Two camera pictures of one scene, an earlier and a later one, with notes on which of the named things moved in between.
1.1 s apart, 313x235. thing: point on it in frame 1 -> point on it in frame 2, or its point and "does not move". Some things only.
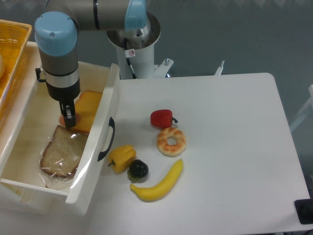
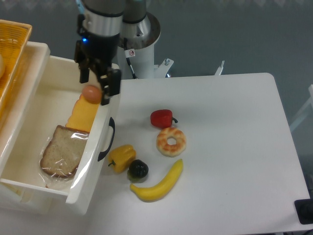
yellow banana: (154, 194) does not move
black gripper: (65, 89) -> (100, 53)
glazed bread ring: (169, 150) does not move
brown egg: (62, 121) -> (92, 93)
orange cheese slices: (85, 106) does not move
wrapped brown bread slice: (61, 155) does not move
